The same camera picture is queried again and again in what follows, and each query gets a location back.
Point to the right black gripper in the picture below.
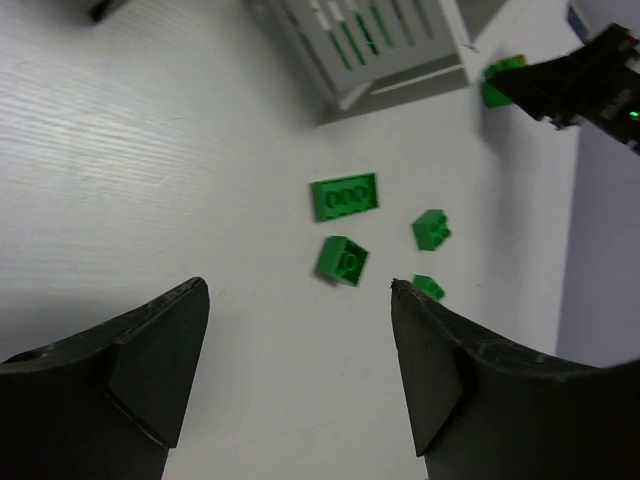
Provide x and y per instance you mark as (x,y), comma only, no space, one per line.
(597,83)

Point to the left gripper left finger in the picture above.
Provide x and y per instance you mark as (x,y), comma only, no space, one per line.
(110,401)

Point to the green square lego lower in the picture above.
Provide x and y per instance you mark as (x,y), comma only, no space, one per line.
(429,286)

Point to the green long lego brick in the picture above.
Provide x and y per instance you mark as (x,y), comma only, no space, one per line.
(344,196)

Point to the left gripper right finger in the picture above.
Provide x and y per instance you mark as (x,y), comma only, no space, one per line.
(484,407)

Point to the green upturned square lego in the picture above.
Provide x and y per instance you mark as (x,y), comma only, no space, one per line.
(342,260)

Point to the green square lego upper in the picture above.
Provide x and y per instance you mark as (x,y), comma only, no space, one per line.
(431,230)

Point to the white slotted container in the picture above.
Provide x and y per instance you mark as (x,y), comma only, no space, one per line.
(364,56)

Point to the right blue corner label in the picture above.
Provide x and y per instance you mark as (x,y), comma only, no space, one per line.
(578,21)

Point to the black slotted container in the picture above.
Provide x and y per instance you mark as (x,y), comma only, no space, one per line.
(104,8)

